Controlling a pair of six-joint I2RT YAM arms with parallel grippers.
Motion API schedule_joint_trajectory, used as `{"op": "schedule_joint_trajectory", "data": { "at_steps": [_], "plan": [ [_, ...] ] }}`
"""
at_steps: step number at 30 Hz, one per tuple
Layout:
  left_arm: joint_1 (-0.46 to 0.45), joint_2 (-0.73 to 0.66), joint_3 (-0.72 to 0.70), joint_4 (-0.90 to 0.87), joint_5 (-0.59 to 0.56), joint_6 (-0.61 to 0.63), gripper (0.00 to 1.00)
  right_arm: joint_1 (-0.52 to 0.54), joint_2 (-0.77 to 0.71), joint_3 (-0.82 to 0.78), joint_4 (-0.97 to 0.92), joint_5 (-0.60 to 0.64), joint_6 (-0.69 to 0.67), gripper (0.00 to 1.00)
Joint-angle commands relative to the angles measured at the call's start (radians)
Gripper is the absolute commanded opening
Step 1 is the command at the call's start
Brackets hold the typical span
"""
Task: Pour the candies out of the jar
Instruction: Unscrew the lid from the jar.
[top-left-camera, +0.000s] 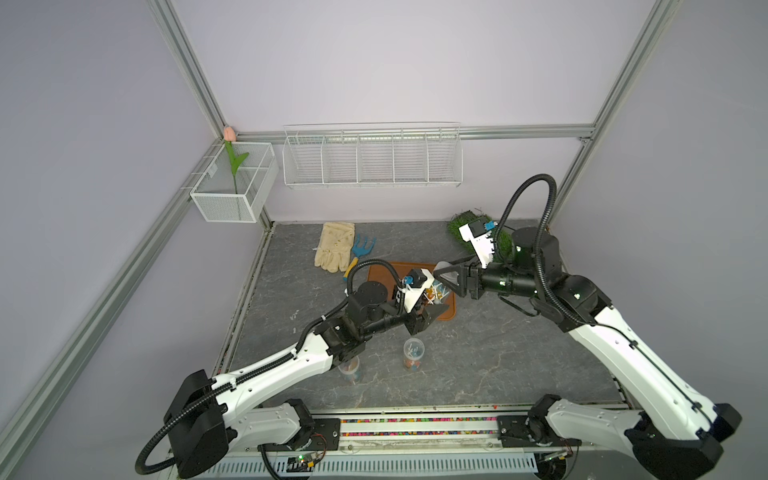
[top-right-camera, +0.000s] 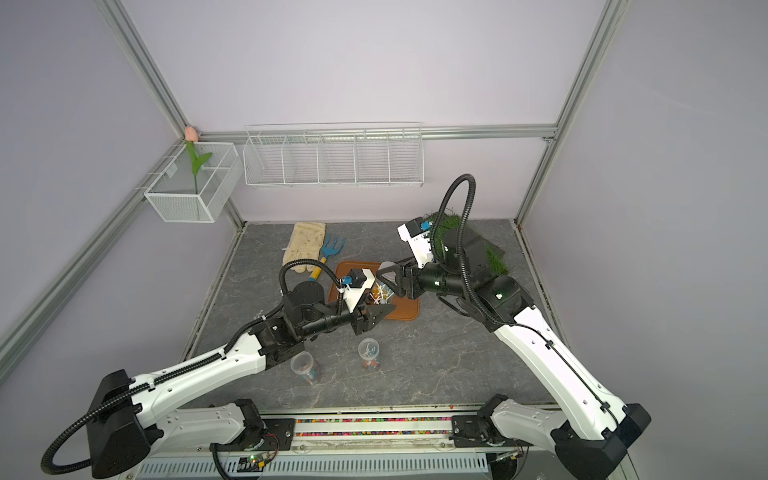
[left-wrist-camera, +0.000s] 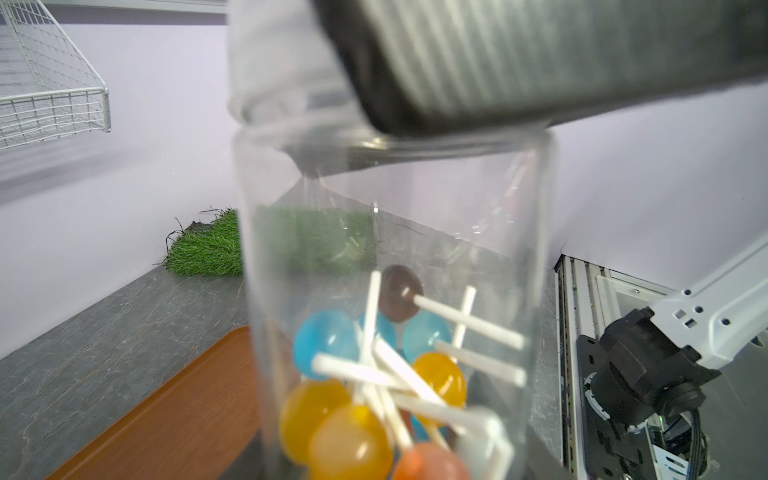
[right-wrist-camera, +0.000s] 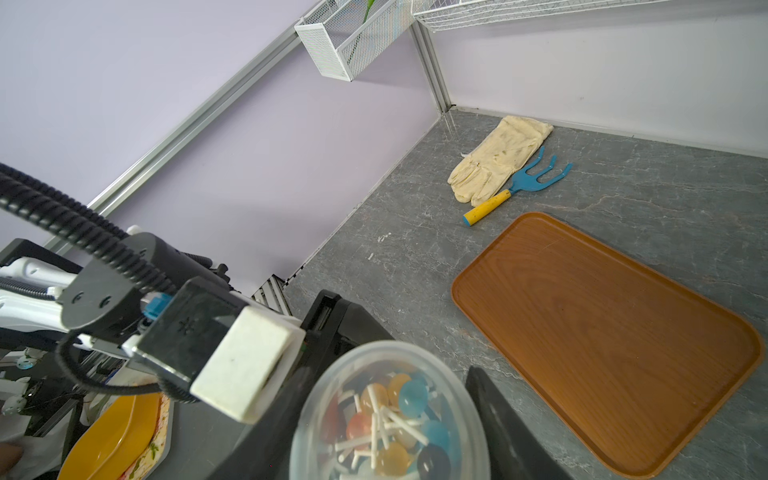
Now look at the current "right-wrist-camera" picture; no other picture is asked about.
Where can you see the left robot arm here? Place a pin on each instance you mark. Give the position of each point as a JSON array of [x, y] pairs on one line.
[[144, 317]]

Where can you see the blue yellow garden rake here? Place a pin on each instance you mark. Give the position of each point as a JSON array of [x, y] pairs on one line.
[[521, 181]]

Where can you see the white mesh wall basket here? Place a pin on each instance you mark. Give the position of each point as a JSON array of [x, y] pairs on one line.
[[328, 32]]

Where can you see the brown wooden tray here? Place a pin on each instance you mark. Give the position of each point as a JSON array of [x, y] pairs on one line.
[[633, 362]]

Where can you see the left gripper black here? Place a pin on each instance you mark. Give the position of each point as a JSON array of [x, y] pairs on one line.
[[335, 325]]

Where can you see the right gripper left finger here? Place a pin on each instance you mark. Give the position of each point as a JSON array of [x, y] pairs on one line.
[[260, 453]]

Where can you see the cream work glove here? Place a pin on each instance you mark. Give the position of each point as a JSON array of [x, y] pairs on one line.
[[483, 172]]

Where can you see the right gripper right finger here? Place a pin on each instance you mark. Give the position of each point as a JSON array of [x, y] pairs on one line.
[[513, 450]]

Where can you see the white wire wall rack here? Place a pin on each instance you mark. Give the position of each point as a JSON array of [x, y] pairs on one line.
[[439, 16]]

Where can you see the pink artificial tulip flower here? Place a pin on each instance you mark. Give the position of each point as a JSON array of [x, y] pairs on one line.
[[370, 4]]

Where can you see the yellow plate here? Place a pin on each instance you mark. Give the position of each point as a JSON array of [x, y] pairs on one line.
[[115, 441]]

